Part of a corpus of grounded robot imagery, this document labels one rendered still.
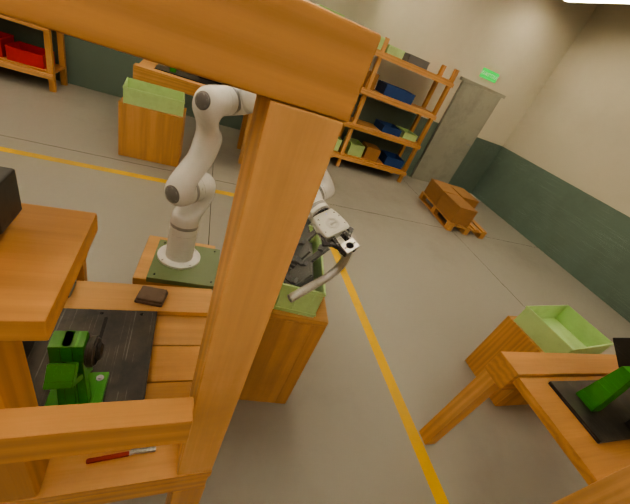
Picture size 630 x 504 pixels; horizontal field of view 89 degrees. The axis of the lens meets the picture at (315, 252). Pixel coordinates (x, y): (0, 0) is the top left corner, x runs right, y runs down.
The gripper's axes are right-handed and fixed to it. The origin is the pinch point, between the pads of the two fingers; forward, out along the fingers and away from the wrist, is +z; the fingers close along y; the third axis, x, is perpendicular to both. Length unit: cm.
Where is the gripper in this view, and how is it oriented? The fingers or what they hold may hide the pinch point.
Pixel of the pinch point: (347, 248)
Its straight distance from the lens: 108.3
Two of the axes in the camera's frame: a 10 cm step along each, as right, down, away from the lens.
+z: 5.7, 7.5, -3.5
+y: 8.1, -4.3, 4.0
